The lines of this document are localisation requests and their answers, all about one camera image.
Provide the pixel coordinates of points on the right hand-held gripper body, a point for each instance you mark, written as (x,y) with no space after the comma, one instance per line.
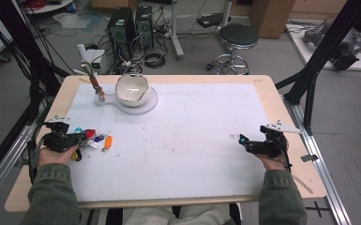
(268,146)

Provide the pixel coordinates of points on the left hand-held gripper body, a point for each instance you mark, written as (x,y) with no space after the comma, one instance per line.
(57,140)

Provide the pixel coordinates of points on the red key tag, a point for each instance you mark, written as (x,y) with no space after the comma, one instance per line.
(89,133)

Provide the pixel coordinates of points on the yellow key tag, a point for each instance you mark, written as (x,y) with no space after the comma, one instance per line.
(76,155)

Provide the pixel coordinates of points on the blue key tag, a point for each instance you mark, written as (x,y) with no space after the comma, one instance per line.
(97,139)

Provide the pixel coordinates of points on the orange key tag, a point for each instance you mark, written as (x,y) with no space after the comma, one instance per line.
(108,142)

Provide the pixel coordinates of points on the white stand with pole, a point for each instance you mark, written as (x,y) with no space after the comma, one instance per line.
(137,108)

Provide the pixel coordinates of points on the person's right hand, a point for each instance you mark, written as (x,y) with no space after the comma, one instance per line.
(273,163)

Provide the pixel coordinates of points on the person's left hand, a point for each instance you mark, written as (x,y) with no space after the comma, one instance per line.
(54,157)

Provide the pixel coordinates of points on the light wooden table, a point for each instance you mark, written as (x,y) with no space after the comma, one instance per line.
(297,178)

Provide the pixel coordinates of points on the grey tape piece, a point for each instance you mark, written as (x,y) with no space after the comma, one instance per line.
(309,157)

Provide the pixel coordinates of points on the thin wooden stick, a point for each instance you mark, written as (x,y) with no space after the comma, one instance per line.
(303,185)

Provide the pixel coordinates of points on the white bowl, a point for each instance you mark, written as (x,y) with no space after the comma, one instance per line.
(131,89)

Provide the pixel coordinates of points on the white table mat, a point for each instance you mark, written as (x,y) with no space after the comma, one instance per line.
(168,162)

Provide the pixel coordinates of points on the black tape cross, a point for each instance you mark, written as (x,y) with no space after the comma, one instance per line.
(316,208)

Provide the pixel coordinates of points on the person's legs in light trousers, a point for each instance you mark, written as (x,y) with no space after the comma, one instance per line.
(175,216)

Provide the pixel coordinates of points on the white floor platform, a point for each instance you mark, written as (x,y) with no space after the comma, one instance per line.
(304,53)

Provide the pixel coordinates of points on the black round stool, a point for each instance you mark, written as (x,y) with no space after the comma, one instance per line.
(238,36)

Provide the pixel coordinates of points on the large black computer tower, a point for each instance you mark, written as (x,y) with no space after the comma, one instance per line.
(120,29)

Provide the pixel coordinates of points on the clear plastic bag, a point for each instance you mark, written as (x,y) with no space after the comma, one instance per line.
(72,20)

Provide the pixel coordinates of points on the flat black device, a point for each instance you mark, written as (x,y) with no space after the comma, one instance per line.
(212,20)

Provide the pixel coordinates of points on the white desk leg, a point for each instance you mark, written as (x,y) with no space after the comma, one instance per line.
(175,34)

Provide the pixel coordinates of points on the brown cardboard box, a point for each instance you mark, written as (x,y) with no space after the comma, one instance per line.
(270,17)

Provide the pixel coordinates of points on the grey machine on platform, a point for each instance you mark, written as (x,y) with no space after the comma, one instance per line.
(343,47)

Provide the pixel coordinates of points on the small black computer tower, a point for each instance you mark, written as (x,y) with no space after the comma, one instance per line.
(144,26)

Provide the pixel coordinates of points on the white round table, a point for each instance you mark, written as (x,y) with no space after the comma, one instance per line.
(48,7)

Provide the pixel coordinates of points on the aluminium rail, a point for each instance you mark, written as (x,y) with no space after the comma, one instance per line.
(322,175)
(0,184)

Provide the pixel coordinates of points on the black metal frame post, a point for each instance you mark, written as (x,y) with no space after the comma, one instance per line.
(318,56)

